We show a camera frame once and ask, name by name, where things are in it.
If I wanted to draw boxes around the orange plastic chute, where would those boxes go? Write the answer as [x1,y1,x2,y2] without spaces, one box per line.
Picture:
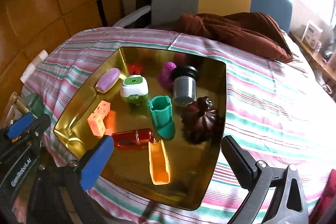
[148,140,171,185]

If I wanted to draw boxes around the orange connected cube blocks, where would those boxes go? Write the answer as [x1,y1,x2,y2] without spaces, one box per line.
[87,100,110,137]

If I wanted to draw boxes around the striped bed sheet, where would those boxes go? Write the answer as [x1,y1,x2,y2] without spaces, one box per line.
[22,27,335,223]

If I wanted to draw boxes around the purple oval soap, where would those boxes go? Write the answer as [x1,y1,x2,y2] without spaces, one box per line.
[95,68,120,94]

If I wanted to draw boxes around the red metallic capsule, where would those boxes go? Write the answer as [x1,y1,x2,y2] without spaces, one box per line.
[112,128,155,150]

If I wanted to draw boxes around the green white sharpener toy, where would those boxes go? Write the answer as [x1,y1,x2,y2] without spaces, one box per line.
[120,75,149,105]

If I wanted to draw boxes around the wooden shelf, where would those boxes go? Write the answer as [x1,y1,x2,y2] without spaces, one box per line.
[289,31,335,87]

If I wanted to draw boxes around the red cloth at edge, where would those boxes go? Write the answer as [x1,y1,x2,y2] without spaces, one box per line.
[309,169,335,223]

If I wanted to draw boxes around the white box on shelf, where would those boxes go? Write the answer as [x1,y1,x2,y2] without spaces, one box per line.
[301,21,323,49]

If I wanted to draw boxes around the gold metal tray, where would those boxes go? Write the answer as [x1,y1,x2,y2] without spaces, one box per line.
[54,47,227,210]

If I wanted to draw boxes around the small red gear toy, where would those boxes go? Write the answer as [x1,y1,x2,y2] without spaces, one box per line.
[127,62,143,75]

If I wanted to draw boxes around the brown blanket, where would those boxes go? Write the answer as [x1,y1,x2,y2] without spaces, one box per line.
[174,12,293,63]

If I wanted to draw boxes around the clear jar black lid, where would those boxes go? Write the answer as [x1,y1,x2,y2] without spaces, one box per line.
[171,65,198,107]

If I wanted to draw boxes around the magenta perforated toy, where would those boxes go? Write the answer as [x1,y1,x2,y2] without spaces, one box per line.
[157,61,177,90]

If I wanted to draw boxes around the green plastic boot cup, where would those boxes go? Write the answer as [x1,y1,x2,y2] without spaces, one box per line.
[148,96,175,140]

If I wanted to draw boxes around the dark brown pumpkin toy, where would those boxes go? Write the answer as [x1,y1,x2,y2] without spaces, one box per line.
[181,96,224,145]

